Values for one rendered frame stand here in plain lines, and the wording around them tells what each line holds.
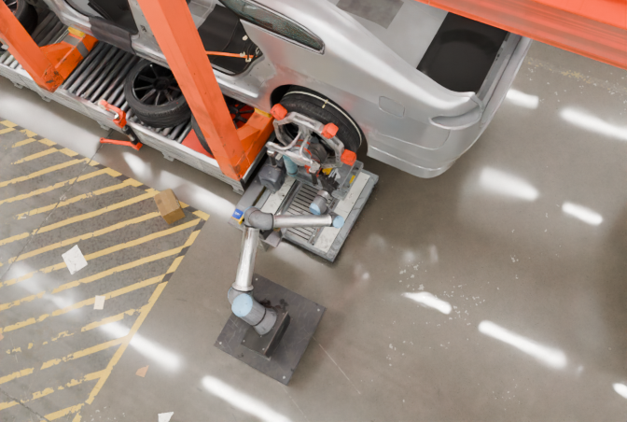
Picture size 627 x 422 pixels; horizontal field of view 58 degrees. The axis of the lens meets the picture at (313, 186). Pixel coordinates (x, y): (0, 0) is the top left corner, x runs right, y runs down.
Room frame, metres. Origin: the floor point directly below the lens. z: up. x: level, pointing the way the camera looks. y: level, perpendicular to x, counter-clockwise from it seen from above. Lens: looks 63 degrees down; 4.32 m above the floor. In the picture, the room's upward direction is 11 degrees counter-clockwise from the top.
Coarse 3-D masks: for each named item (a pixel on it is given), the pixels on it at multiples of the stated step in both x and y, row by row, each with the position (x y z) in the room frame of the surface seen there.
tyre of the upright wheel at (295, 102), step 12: (288, 96) 2.37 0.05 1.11; (300, 96) 2.31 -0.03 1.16; (312, 96) 2.27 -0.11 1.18; (324, 96) 2.26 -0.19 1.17; (288, 108) 2.28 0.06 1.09; (300, 108) 2.21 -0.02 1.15; (312, 108) 2.18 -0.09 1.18; (324, 108) 2.17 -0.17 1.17; (336, 108) 2.16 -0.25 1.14; (324, 120) 2.10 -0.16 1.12; (336, 120) 2.08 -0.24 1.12; (348, 120) 2.10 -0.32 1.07; (348, 132) 2.03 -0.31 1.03; (360, 132) 2.09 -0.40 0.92; (348, 144) 1.99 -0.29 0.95
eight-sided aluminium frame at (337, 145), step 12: (276, 120) 2.26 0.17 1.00; (288, 120) 2.18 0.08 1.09; (300, 120) 2.14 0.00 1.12; (312, 120) 2.12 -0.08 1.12; (276, 132) 2.27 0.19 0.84; (288, 144) 2.23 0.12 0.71; (336, 144) 1.99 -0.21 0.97; (312, 156) 2.15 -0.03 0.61; (336, 156) 1.96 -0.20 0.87; (324, 168) 2.03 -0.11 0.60
